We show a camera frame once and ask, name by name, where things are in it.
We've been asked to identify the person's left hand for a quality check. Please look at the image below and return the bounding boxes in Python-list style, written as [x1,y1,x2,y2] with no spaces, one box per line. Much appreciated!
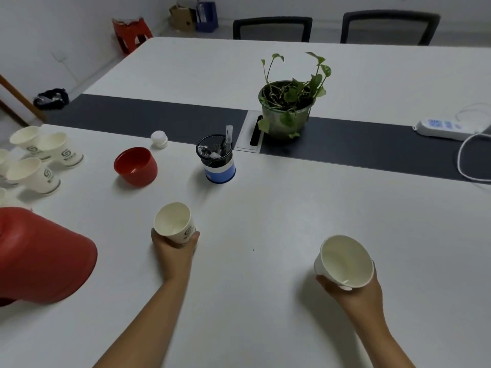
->
[150,227,201,282]

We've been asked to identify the person's right hand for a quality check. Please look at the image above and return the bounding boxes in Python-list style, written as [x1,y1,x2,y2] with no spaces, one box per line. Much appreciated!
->
[315,260,386,330]

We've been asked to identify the red thermos lid cup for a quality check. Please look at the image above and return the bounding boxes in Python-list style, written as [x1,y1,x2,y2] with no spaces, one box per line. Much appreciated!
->
[113,146,159,188]

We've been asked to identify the white thermos stopper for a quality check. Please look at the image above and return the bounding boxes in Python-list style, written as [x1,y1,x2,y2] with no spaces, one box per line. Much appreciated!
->
[150,130,169,150]

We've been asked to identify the red thermos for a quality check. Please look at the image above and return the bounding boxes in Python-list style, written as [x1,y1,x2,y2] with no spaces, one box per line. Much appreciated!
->
[0,206,99,307]

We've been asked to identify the person's left forearm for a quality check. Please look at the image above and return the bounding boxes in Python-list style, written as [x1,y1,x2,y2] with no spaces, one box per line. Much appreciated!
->
[92,273,192,368]

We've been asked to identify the white conference table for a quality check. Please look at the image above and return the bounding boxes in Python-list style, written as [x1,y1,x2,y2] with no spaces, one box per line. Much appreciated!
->
[0,36,491,368]

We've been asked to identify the black mesh pen holder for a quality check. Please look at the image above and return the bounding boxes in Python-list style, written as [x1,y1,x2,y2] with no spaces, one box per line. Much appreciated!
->
[195,134,237,185]

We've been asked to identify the potted green plant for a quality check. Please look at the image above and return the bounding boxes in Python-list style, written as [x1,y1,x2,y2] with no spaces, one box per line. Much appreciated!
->
[257,52,332,141]

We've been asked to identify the white power strip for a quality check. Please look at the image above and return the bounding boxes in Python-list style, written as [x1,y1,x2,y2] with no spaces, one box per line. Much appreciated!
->
[412,118,486,142]

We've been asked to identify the blue bin black bag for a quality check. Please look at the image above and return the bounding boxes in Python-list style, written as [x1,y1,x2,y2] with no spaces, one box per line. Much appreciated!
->
[33,87,70,111]

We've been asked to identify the red plastic stool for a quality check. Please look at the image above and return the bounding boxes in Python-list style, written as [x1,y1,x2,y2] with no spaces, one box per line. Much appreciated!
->
[111,17,153,55]

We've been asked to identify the brown cardboard box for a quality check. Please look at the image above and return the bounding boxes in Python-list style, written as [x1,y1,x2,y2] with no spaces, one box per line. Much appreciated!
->
[169,4,197,33]

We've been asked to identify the blue file box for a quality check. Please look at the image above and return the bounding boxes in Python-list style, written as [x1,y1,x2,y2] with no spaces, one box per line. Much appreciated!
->
[195,0,219,33]

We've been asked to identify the black mesh office chair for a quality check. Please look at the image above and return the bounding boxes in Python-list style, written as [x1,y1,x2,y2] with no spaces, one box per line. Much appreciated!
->
[340,10,441,47]
[233,16,314,42]

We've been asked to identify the silver table cable hatch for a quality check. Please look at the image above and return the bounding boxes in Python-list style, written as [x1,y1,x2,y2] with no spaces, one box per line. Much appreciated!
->
[234,110,265,153]

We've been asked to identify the white charging cable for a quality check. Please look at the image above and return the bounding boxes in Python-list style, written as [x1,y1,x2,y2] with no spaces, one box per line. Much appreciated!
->
[456,132,491,185]

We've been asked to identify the white power strip cord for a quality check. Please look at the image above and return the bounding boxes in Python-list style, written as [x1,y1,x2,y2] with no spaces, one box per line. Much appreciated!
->
[454,102,491,129]

